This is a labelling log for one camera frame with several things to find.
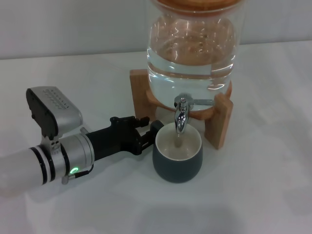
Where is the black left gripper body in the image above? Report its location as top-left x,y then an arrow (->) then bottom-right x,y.
85,121 -> 144,162

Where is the glass water dispenser jar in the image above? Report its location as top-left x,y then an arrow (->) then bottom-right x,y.
146,0 -> 242,112

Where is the black ceramic cup white inside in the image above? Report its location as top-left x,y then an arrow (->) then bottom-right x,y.
150,120 -> 204,182

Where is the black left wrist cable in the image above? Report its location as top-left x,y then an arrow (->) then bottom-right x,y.
61,162 -> 95,185

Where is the chrome faucet with lever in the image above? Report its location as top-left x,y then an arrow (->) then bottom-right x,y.
173,93 -> 215,134

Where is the wooden dispenser stand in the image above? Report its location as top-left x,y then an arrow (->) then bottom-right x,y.
129,69 -> 234,150

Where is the wooden jar lid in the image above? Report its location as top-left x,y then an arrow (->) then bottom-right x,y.
153,0 -> 241,13

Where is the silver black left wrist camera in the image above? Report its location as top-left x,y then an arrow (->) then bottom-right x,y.
25,85 -> 84,142

